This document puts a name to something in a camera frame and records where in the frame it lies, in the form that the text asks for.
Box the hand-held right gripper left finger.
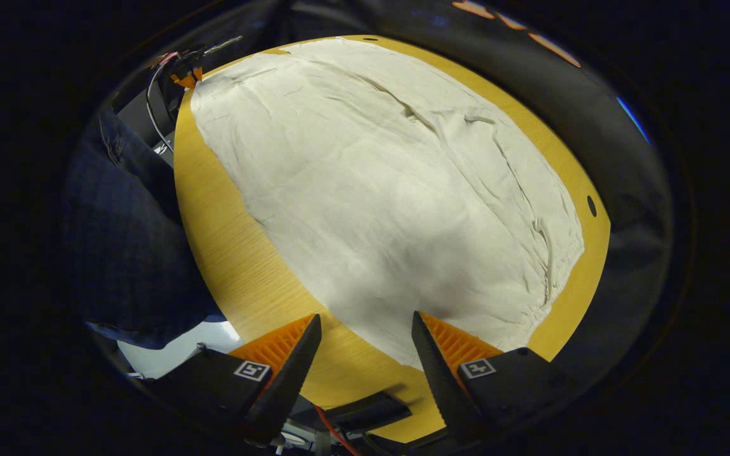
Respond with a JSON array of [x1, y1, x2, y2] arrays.
[[148, 313, 323, 447]]

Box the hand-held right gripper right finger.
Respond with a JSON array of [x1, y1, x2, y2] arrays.
[[411, 310, 579, 445]]

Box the cream white jeans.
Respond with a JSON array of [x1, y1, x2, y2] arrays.
[[189, 37, 586, 370]]

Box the person's dark blue trousers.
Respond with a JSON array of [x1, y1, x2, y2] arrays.
[[63, 109, 227, 350]]

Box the black backdrop cloth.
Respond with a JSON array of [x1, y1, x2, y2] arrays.
[[105, 0, 679, 393]]

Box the white cable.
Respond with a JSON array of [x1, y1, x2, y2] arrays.
[[146, 58, 174, 155]]

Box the red cable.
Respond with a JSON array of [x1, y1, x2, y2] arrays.
[[312, 405, 363, 456]]

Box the black table frame bar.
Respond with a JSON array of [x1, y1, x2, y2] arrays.
[[288, 391, 414, 435]]

